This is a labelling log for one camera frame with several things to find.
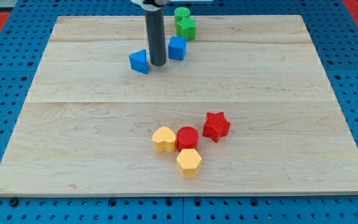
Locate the green circle block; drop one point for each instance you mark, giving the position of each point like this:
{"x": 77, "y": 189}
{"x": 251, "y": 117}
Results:
{"x": 180, "y": 13}

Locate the red star block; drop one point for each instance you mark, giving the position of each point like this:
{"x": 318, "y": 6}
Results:
{"x": 216, "y": 126}

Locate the red circle block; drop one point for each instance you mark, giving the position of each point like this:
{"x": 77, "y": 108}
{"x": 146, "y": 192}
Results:
{"x": 187, "y": 138}

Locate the blue cube block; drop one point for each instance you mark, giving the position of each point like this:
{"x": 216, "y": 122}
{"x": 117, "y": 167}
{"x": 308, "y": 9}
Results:
{"x": 177, "y": 48}

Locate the light wooden board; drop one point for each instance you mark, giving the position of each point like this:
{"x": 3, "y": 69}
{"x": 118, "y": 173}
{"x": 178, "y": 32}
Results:
{"x": 86, "y": 126}

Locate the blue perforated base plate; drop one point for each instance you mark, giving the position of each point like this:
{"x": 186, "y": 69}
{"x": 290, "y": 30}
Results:
{"x": 22, "y": 43}

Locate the green star block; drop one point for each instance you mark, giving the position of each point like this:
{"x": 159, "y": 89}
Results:
{"x": 186, "y": 28}

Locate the yellow heart block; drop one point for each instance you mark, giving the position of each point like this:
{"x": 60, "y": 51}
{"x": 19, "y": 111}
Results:
{"x": 164, "y": 140}

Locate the yellow hexagon block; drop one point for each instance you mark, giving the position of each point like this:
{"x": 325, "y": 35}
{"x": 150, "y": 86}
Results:
{"x": 188, "y": 163}

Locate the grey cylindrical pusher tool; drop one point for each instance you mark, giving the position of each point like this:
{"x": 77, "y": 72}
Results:
{"x": 156, "y": 36}

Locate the blue triangle block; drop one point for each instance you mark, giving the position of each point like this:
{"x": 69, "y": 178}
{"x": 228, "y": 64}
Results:
{"x": 138, "y": 61}

